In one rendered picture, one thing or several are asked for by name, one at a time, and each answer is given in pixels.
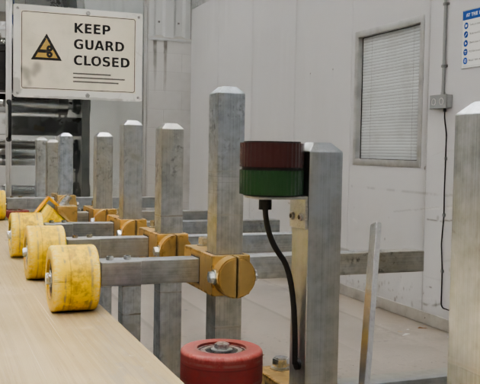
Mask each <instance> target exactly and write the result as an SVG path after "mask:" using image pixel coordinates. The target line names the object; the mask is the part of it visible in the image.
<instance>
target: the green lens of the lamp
mask: <svg viewBox="0 0 480 384"><path fill-rule="evenodd" d="M239 193H240V194H249V195H266V196H296V195H303V194H304V171H252V170H241V169H239Z"/></svg>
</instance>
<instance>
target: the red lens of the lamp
mask: <svg viewBox="0 0 480 384"><path fill-rule="evenodd" d="M304 163H305V143H278V142H240V163H239V166H241V167H259V168H304Z"/></svg>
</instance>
